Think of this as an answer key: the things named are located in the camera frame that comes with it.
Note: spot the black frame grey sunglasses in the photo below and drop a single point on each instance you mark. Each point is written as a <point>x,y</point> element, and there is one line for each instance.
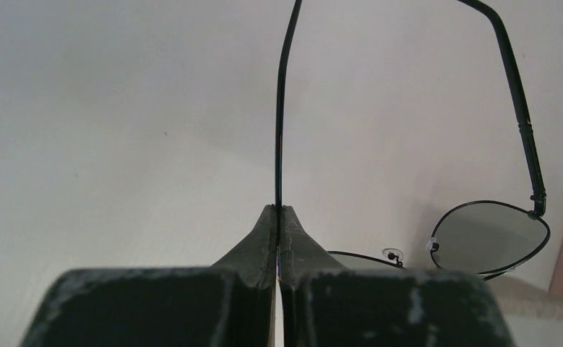
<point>485,237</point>

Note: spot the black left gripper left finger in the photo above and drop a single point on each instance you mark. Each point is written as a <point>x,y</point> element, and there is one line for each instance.
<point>230,303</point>

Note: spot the grey marbled glasses case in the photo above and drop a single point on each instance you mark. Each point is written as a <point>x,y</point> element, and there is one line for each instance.
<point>516,297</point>

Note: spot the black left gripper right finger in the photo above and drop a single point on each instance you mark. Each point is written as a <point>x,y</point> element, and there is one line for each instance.
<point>328,304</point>

